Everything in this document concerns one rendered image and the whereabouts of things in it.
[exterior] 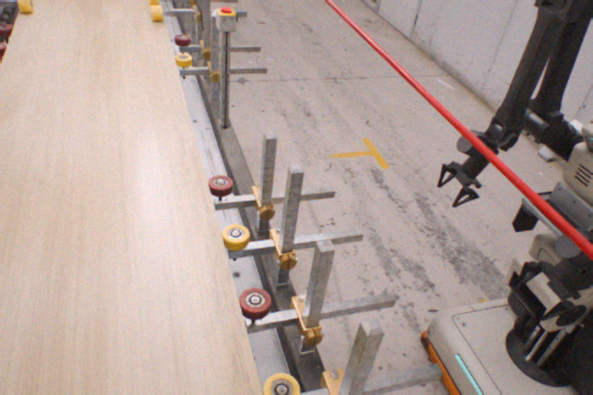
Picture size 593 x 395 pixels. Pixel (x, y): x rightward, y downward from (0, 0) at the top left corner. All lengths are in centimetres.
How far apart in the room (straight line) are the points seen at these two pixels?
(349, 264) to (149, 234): 147
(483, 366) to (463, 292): 71
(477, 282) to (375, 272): 56
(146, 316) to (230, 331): 20
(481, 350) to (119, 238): 145
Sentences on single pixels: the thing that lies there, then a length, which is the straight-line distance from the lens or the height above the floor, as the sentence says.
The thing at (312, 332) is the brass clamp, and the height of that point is 83.
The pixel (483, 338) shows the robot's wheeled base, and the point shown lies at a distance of 221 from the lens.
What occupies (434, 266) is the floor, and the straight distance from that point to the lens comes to 283.
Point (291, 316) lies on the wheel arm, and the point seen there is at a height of 82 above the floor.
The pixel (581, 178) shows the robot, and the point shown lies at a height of 114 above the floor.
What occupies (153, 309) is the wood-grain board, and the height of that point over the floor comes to 90.
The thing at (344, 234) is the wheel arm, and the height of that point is 85.
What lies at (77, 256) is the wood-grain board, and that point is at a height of 90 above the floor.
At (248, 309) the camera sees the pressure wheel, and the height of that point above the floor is 91.
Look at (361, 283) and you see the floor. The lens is 259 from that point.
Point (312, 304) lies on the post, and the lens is 124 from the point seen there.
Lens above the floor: 187
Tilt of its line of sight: 39 degrees down
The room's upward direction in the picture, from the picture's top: 8 degrees clockwise
